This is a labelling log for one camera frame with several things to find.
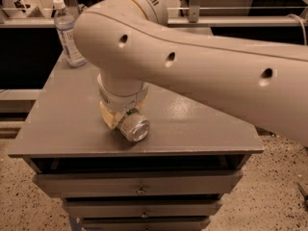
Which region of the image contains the white cable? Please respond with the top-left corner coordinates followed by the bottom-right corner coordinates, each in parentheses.
top-left (287, 13), bottom-right (308, 46)

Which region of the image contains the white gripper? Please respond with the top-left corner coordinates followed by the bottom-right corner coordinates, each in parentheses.
top-left (97, 73), bottom-right (149, 130)

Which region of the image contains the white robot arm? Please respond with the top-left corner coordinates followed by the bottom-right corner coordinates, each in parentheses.
top-left (74, 0), bottom-right (308, 145)

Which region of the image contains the top grey drawer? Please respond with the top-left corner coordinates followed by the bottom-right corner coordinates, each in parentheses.
top-left (33, 170), bottom-right (243, 198)

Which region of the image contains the bottom grey drawer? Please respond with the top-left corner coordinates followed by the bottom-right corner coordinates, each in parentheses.
top-left (82, 217), bottom-right (210, 231)

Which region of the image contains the grey drawer cabinet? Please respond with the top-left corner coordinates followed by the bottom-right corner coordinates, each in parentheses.
top-left (8, 27), bottom-right (265, 231)

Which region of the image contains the grey drawer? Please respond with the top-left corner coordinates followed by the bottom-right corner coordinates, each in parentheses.
top-left (82, 217), bottom-right (210, 231)
top-left (33, 170), bottom-right (243, 198)
top-left (64, 199), bottom-right (222, 218)

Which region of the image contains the middle grey drawer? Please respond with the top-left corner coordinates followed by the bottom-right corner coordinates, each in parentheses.
top-left (64, 199), bottom-right (222, 218)

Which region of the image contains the clear plastic water bottle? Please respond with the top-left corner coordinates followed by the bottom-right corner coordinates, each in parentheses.
top-left (53, 0), bottom-right (86, 67)

